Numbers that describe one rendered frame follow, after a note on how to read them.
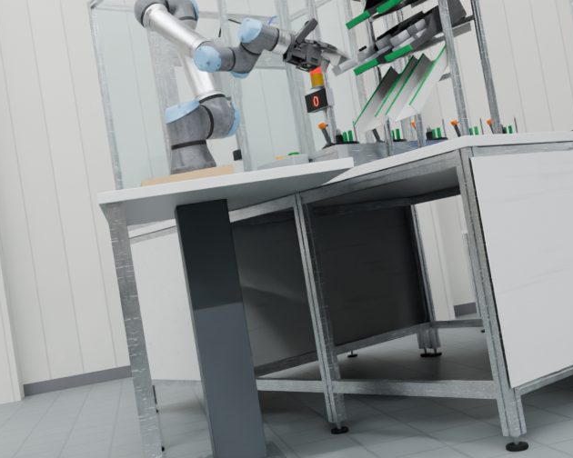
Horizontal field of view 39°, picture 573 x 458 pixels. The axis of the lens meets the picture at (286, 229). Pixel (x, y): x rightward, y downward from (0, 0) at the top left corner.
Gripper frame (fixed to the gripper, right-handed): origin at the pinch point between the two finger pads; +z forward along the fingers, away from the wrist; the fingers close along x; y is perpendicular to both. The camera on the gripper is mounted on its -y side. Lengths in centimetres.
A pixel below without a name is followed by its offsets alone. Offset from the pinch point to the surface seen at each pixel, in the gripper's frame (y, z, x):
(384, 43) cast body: -9.6, 15.2, 1.9
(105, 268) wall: 38, 25, -330
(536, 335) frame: 84, 47, 47
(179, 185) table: 59, -52, 14
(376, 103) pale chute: 8.3, 19.8, -6.2
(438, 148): 37, 12, 41
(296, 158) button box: 29.9, 0.6, -22.2
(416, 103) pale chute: 16.8, 16.7, 21.1
